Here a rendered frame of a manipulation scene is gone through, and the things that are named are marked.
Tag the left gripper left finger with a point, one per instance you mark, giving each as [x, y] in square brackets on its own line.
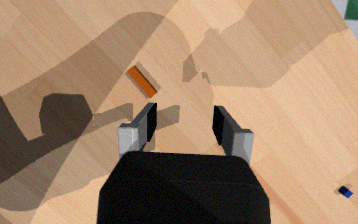
[134, 136]

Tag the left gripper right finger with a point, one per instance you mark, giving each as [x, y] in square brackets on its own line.
[235, 141]

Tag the orange rod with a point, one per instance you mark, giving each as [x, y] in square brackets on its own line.
[141, 80]

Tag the small blue cube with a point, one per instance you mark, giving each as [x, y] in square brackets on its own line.
[345, 192]

